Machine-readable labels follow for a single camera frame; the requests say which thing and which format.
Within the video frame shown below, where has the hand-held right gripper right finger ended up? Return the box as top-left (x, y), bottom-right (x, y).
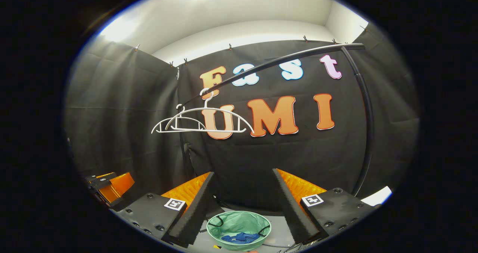
top-left (272, 168), bottom-right (378, 245)

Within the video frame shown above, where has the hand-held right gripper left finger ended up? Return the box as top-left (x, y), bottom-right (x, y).
top-left (115, 172), bottom-right (216, 249)

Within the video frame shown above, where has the green laundry hamper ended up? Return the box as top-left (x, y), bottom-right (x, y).
top-left (206, 211), bottom-right (272, 252)

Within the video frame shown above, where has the blue corduroy jacket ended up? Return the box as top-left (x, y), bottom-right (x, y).
top-left (221, 232), bottom-right (261, 244)

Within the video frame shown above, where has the white plastic hanger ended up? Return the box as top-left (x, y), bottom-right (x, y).
top-left (164, 88), bottom-right (255, 134)
top-left (151, 104), bottom-right (207, 135)

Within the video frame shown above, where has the black clothes rack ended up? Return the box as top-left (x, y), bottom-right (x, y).
top-left (176, 43), bottom-right (375, 198)

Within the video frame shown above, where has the black backdrop cloth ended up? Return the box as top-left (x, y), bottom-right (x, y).
top-left (63, 21), bottom-right (420, 213)

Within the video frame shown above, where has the small ceiling light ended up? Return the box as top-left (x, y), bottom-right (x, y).
top-left (99, 15), bottom-right (139, 42)

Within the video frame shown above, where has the row of black backdrop clips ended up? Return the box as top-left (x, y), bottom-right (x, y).
top-left (134, 25), bottom-right (368, 68)

